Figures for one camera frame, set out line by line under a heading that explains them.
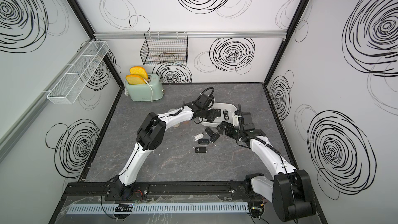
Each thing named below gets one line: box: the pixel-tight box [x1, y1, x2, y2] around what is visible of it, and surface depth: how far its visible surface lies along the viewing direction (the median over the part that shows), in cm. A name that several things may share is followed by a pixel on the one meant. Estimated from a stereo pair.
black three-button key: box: [197, 138, 210, 145], surface depth 91 cm
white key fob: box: [194, 133, 204, 142], surface depth 93 cm
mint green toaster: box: [124, 73, 164, 102], surface depth 102 cm
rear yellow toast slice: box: [129, 66, 149, 80], surface depth 101 cm
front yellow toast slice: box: [125, 74, 147, 85], surface depth 98 cm
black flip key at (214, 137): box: [209, 132, 221, 143], surface depth 93 cm
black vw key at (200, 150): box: [194, 146, 207, 153], surface depth 88 cm
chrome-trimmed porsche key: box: [222, 108, 230, 121], surface depth 103 cm
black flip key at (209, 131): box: [204, 126, 215, 137], surface depth 95 cm
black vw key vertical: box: [216, 108, 222, 118], surface depth 104 cm
